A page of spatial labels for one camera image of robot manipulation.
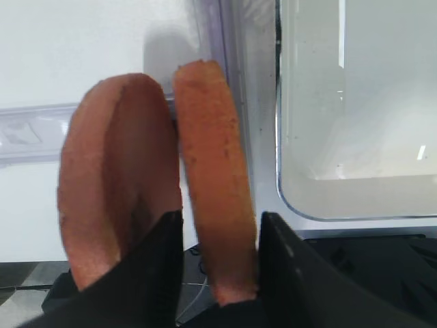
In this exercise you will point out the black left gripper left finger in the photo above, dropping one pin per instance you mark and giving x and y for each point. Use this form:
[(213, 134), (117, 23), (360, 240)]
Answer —
[(141, 291)]

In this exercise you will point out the metal baking tray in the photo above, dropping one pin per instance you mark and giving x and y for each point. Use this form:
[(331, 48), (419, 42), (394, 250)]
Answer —
[(356, 113)]

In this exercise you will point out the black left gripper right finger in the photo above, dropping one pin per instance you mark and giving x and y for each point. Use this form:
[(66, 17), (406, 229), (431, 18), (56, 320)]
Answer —
[(371, 281)]

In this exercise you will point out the clear holder rail for bread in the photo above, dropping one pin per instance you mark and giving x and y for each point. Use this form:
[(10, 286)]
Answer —
[(34, 134)]

